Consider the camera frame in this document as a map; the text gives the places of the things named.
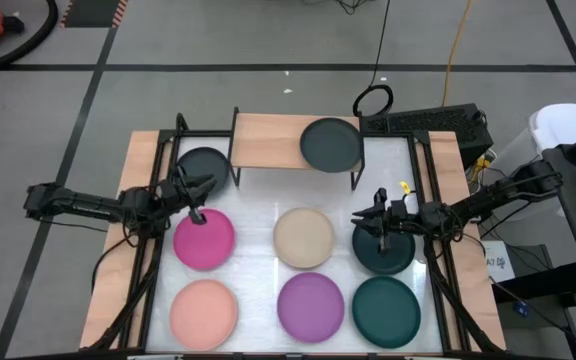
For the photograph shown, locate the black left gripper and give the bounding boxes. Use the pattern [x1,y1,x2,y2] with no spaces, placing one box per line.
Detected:
[160,174,218,226]

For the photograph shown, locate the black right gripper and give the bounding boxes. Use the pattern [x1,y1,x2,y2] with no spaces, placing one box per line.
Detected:
[351,199,422,257]

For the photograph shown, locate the dark grey plate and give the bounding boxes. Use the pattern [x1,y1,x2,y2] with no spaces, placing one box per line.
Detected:
[175,146,232,199]

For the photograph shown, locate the dark teal plate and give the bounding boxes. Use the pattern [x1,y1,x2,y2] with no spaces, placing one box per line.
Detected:
[351,222,417,276]

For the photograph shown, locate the magenta plate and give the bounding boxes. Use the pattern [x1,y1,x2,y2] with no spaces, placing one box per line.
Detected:
[172,208,237,272]

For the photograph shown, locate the beige plate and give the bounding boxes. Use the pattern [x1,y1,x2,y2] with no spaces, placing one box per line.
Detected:
[272,207,336,270]

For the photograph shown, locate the purple plate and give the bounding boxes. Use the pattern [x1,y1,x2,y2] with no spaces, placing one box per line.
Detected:
[276,271,346,344]

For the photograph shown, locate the wooden shelf black metal legs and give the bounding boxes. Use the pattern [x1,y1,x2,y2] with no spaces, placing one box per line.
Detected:
[227,106,367,191]

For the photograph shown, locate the black bowl with white stripe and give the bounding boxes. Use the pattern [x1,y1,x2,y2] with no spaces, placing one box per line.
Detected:
[299,117,364,174]

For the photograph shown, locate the green plate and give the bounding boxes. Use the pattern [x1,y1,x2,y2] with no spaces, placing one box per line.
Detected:
[351,275,422,350]

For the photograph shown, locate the salmon pink plate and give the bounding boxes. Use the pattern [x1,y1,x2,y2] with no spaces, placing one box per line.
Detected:
[169,278,239,352]

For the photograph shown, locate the white paper label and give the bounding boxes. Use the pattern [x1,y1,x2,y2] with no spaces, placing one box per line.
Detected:
[481,239,517,284]

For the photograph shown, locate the black mat striped edges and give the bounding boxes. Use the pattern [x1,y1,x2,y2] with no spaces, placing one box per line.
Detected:
[59,0,129,29]

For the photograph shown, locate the white plastic bin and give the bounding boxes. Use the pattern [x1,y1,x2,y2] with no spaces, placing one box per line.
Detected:
[487,102,576,221]

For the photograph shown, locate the black metal rig frame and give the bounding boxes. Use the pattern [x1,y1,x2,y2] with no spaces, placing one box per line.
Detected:
[87,112,507,354]

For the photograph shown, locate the black hanging cable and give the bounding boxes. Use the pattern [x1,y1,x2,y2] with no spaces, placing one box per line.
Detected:
[351,0,395,119]

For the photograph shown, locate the yellow hanging cable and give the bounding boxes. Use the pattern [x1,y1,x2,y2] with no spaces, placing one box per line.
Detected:
[440,0,475,107]

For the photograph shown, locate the black vacuum hose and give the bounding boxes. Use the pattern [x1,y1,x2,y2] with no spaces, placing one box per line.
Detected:
[0,0,60,75]

